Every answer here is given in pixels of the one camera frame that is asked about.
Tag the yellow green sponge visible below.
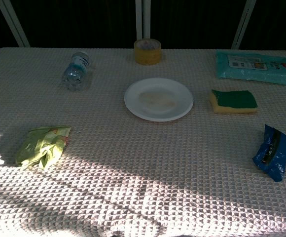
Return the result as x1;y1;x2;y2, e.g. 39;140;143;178
209;89;259;115

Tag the white paper plate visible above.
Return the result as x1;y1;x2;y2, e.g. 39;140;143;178
124;78;194;122

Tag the white waffle-weave tablecloth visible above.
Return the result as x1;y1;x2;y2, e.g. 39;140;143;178
0;47;286;237

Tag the yellow packing tape roll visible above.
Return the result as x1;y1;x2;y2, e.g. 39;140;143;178
134;39;162;66

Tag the clear plastic water bottle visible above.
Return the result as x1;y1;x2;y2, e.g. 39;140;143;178
61;51;91;92

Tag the green snack bag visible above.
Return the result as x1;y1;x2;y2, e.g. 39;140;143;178
15;126;72;170

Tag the teal wet wipes pack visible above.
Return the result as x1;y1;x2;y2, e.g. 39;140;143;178
215;49;286;88

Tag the blue snack wrapper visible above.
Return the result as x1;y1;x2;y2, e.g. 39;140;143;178
252;124;286;183

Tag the white vertical frame post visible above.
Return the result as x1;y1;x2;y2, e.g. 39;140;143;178
135;0;151;40

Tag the white slanted frame post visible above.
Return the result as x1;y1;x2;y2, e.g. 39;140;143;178
0;0;31;48
231;0;257;50

